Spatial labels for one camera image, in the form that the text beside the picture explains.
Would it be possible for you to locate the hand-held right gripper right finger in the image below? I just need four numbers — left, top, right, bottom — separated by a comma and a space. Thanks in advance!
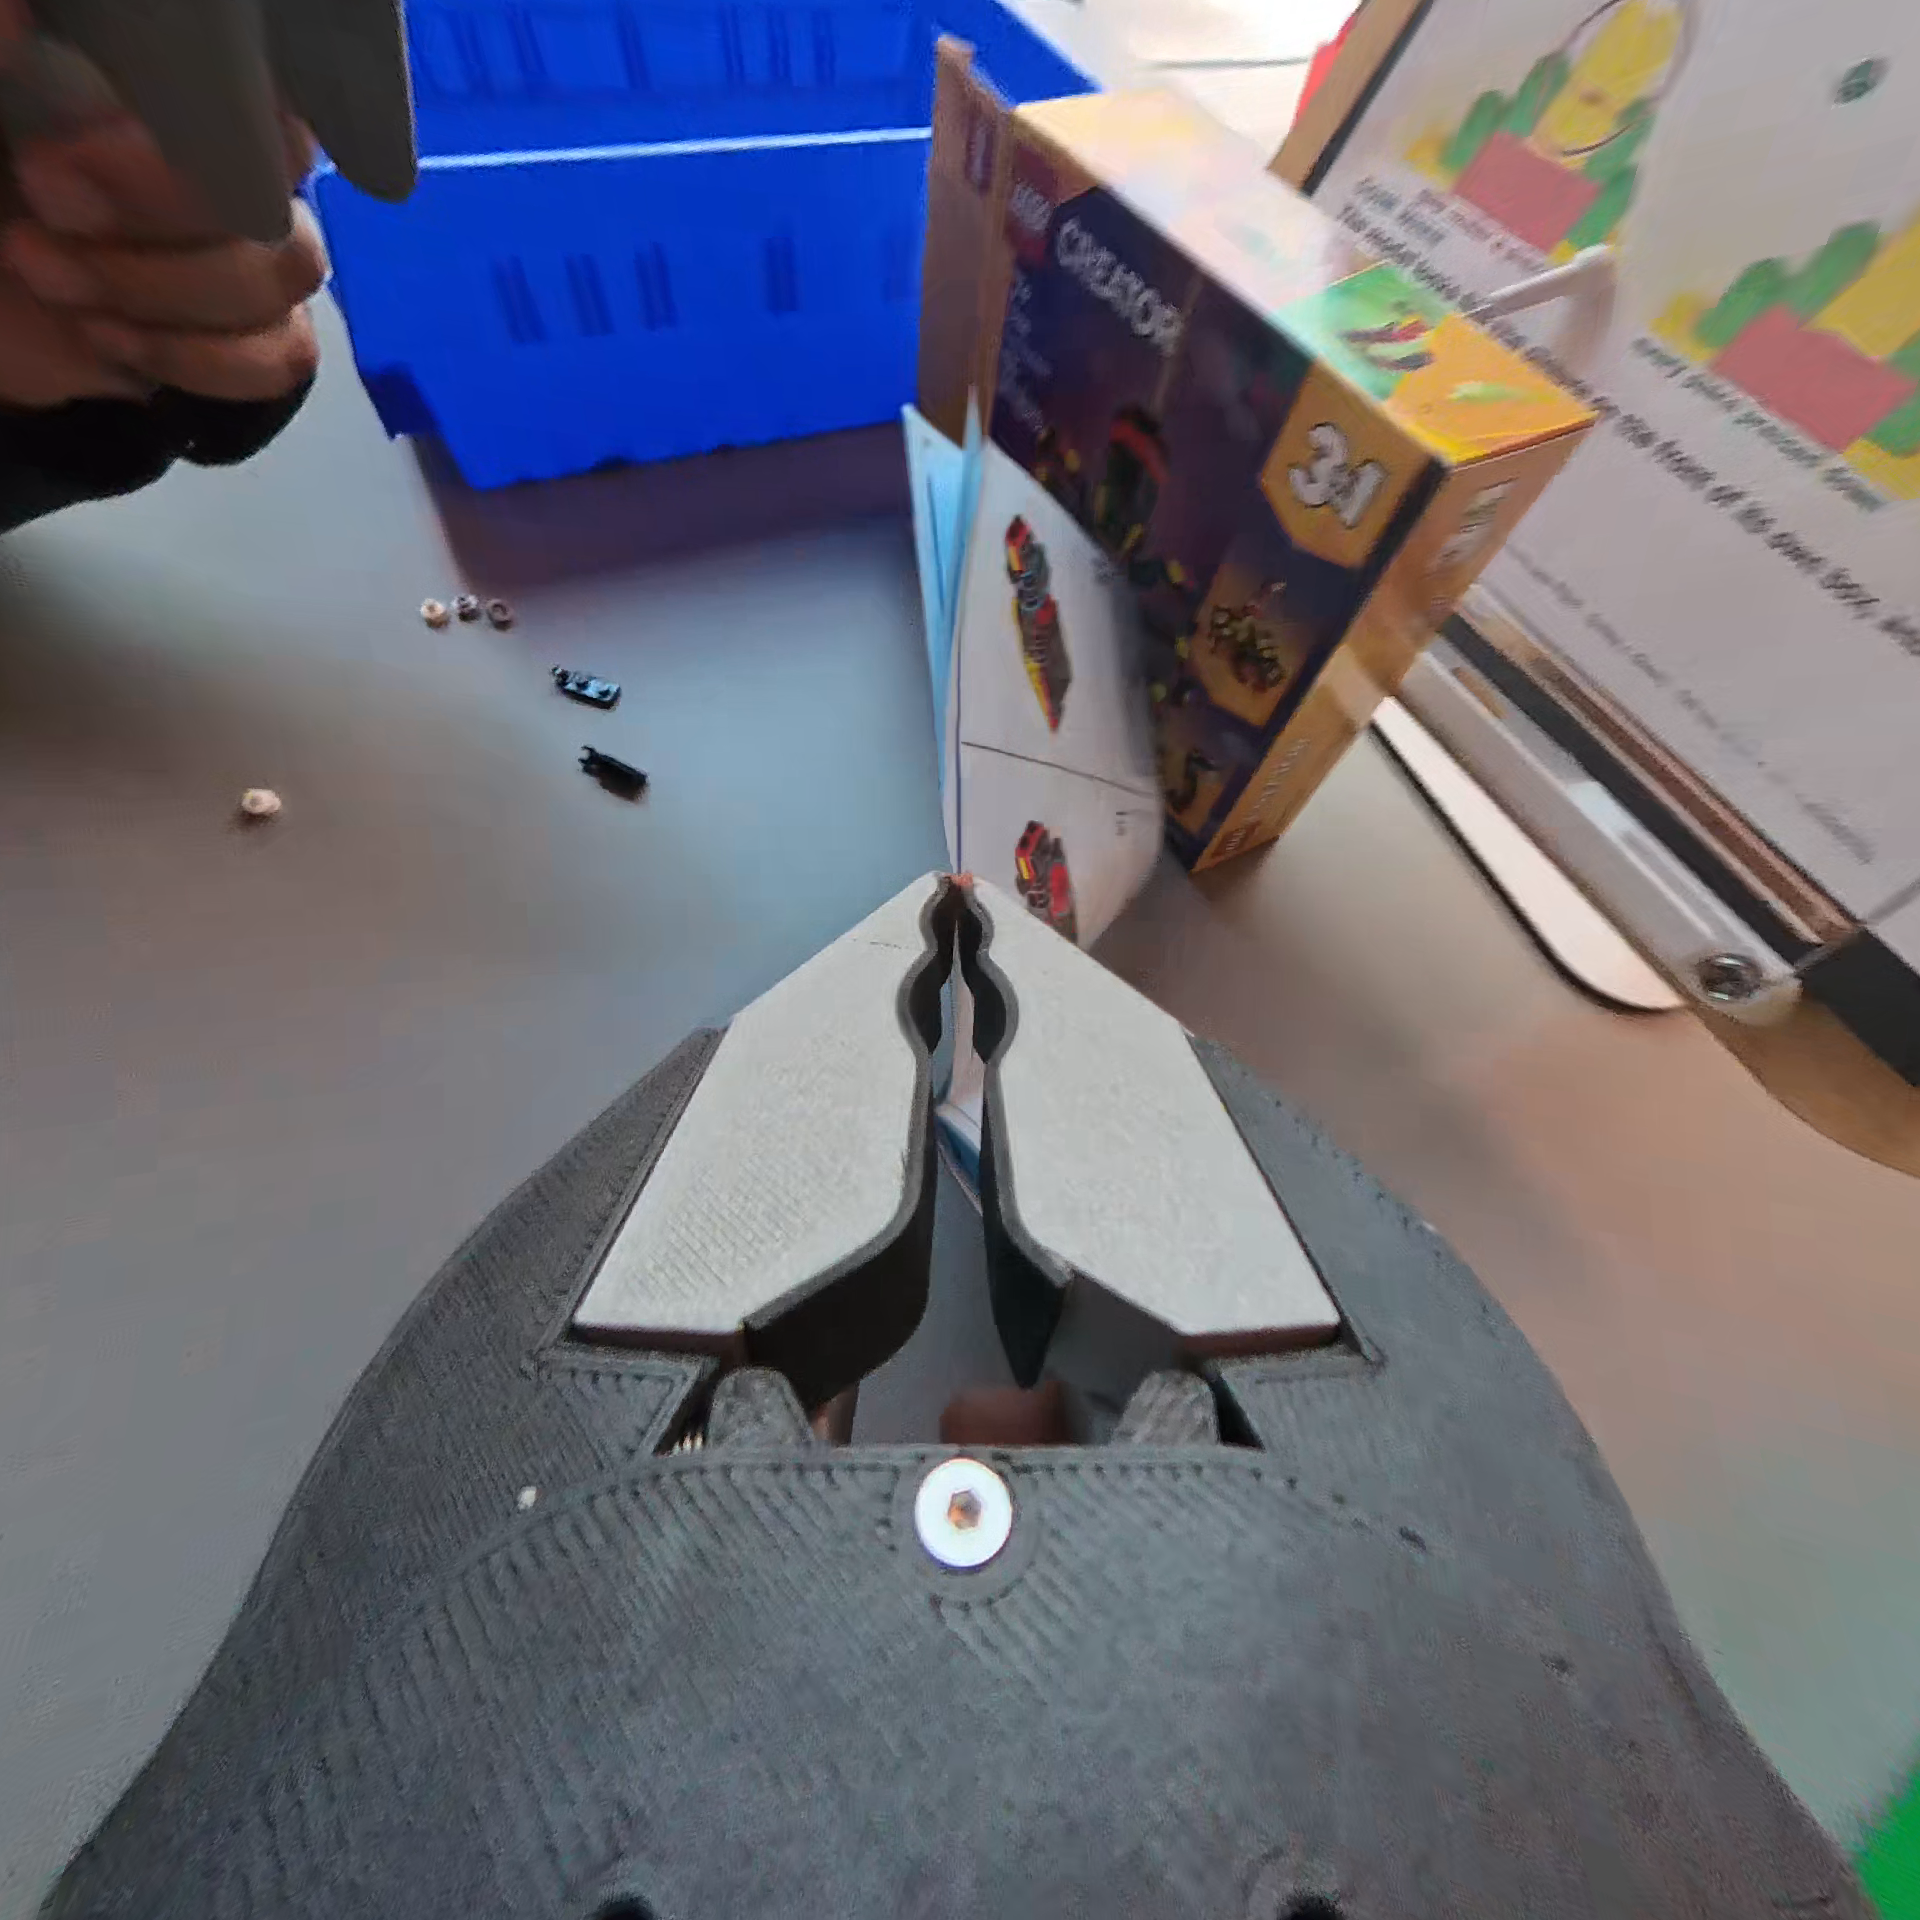
952, 881, 1344, 1391

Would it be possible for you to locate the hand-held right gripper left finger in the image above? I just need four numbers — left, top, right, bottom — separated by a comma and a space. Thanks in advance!
566, 873, 963, 1408

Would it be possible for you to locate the lego instruction booklet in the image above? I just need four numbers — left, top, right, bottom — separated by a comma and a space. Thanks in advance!
895, 401, 1168, 1220

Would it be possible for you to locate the purple and yellow lego box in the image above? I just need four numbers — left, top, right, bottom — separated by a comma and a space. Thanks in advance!
914, 37, 1599, 876

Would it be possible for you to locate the person's left hand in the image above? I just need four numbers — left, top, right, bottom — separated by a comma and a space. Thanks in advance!
0, 30, 336, 409

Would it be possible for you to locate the blue plastic bin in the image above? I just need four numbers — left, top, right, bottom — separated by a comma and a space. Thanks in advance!
306, 0, 1099, 492

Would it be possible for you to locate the white board support bar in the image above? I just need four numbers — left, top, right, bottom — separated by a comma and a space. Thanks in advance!
1372, 598, 1806, 1031

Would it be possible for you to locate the instruction sheet on clipboard stand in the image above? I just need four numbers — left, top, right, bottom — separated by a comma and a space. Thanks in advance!
1271, 0, 1920, 1182

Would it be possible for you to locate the printed instruction sheet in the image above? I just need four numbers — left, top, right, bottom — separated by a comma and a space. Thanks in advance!
1303, 0, 1920, 925

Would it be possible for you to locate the white holder peg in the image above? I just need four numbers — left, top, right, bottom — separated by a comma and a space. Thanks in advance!
1496, 245, 1619, 327

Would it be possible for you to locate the green plastic bin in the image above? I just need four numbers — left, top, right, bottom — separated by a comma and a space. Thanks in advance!
1851, 1774, 1920, 1920

